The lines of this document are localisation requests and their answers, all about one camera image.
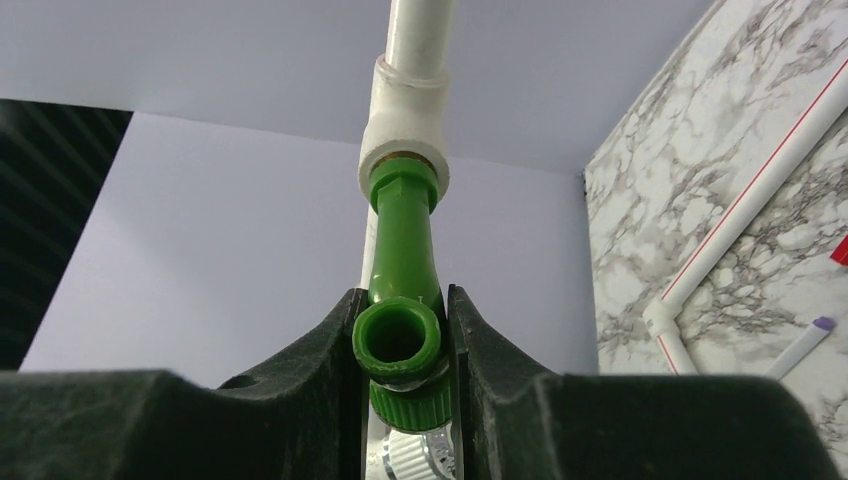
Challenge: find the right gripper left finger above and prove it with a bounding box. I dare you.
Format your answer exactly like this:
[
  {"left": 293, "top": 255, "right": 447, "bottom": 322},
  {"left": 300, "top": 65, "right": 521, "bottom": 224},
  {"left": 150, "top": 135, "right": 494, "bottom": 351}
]
[{"left": 1, "top": 289, "right": 368, "bottom": 479}]

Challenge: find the green faucet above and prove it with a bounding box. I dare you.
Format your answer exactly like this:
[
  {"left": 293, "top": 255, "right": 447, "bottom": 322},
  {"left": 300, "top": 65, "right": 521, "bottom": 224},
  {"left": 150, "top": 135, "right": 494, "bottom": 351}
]
[{"left": 352, "top": 154, "right": 456, "bottom": 479}]

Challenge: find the purple white pen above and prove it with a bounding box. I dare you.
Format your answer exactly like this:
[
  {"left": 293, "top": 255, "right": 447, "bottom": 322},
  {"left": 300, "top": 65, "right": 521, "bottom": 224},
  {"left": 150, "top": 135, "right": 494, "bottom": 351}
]
[{"left": 765, "top": 316, "right": 836, "bottom": 380}]

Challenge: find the white plastic faucet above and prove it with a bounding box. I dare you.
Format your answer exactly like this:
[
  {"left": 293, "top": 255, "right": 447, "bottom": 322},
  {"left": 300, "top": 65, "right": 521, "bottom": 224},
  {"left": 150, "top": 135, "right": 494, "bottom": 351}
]
[{"left": 829, "top": 236, "right": 848, "bottom": 267}]

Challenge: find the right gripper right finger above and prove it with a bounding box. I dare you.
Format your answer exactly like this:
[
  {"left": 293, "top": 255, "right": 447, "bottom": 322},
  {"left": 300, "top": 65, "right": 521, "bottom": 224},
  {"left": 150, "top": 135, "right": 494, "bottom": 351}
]
[{"left": 447, "top": 285, "right": 839, "bottom": 479}]

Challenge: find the white PVC pipe frame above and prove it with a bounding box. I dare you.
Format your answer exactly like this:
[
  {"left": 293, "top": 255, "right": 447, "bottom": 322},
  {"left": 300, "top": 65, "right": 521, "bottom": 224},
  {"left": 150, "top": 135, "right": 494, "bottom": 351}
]
[{"left": 358, "top": 1, "right": 847, "bottom": 380}]

